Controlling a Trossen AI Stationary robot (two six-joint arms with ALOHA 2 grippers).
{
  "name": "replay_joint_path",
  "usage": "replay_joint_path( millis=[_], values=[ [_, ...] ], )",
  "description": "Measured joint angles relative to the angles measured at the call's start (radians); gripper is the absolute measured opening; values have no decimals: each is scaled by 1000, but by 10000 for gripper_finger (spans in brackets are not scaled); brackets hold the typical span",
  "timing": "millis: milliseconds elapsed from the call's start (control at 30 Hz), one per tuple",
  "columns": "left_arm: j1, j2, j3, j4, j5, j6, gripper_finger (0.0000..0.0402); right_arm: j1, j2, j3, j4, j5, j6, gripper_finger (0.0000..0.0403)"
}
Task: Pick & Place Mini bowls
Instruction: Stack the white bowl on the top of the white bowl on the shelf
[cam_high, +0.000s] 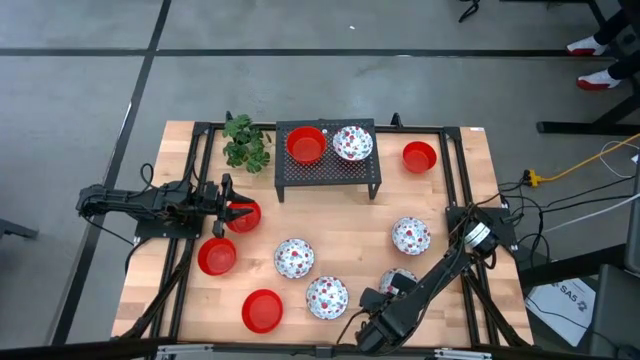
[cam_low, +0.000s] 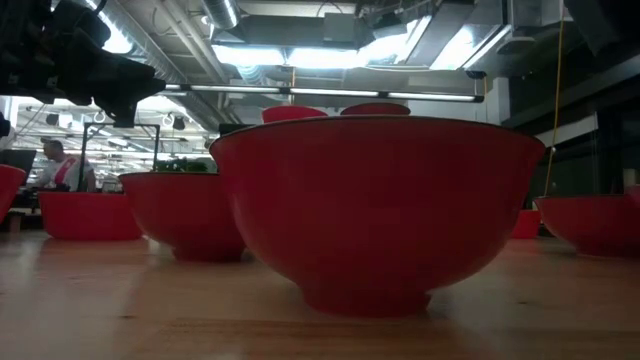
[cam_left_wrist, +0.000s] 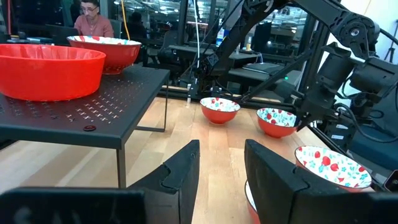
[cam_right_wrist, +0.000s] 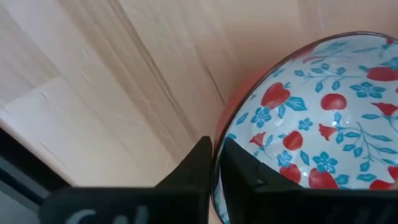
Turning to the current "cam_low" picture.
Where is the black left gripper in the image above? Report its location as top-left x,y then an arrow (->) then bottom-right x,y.
29,37 -> 167,129

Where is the red plastic bowl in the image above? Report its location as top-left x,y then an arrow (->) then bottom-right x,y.
38,191 -> 145,241
0,163 -> 27,225
510,209 -> 543,240
261,104 -> 330,125

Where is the person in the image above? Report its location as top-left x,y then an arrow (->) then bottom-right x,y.
30,138 -> 97,194

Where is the long ceiling light bar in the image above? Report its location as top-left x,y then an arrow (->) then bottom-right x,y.
164,82 -> 485,104

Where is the dark computer monitor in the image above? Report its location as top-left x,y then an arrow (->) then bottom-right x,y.
0,148 -> 38,187

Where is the black metal gantry frame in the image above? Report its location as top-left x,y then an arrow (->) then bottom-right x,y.
77,121 -> 162,194

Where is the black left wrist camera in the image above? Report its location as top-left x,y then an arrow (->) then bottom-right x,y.
59,0 -> 114,49

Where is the silver spiral air duct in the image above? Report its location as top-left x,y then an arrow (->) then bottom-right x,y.
202,0 -> 242,30

